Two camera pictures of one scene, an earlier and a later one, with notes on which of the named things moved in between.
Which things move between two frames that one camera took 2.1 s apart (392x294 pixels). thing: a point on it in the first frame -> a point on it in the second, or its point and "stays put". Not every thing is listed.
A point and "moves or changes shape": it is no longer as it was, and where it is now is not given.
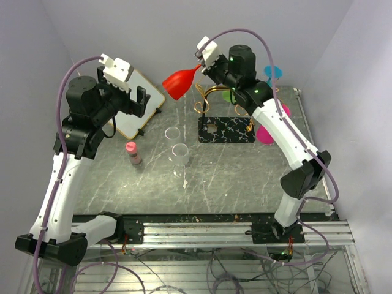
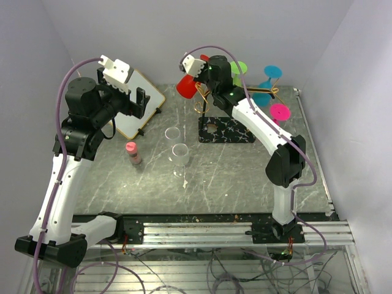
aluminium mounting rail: [232, 236] stays put
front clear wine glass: [179, 157] stays put
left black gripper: [136, 108] stays put
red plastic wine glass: [178, 83] moves or changes shape
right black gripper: [209, 71] -> [199, 77]
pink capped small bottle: [132, 150] stays put
